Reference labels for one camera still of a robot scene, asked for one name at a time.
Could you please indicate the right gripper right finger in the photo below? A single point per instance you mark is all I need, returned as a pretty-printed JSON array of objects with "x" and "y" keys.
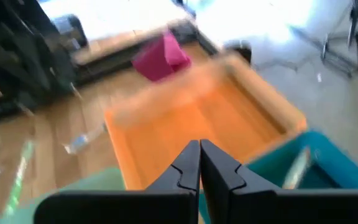
[{"x": 244, "y": 205}]

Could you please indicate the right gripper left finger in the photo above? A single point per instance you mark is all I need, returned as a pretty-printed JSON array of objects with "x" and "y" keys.
[{"x": 166, "y": 205}]

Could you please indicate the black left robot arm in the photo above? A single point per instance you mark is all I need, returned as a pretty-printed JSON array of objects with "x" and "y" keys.
[{"x": 17, "y": 56}]

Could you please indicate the green translucent plastic bin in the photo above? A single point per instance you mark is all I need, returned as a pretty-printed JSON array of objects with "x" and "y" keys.
[{"x": 89, "y": 183}]

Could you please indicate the orange plastic bin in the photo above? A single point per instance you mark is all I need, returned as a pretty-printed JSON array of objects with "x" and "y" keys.
[{"x": 197, "y": 109}]

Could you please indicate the teal plastic bin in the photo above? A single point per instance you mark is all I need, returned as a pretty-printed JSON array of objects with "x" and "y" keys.
[{"x": 337, "y": 161}]

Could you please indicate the magenta plastic bin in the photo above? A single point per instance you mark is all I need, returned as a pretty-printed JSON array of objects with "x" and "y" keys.
[{"x": 162, "y": 59}]

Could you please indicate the green wrapped toothbrush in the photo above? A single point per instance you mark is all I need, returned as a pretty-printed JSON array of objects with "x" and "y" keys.
[{"x": 19, "y": 174}]

